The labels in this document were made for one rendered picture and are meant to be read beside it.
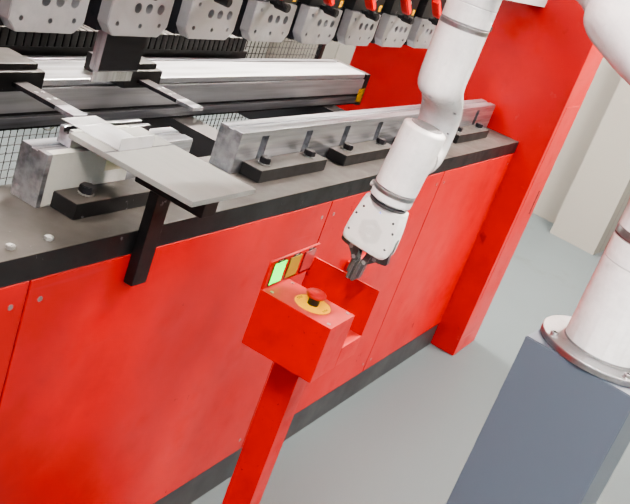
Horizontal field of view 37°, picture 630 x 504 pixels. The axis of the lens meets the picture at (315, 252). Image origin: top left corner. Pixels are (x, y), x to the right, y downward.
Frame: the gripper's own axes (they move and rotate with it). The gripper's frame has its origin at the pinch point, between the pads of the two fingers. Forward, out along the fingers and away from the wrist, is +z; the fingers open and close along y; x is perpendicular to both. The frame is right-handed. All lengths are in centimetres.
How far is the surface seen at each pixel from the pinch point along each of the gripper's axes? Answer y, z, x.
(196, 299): -23.4, 19.1, -11.9
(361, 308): 3.5, 8.4, 4.3
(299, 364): 2.9, 15.9, -15.2
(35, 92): -55, -11, -37
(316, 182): -25.9, -0.8, 28.6
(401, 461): 14, 84, 89
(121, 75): -43, -21, -33
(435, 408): 10, 84, 131
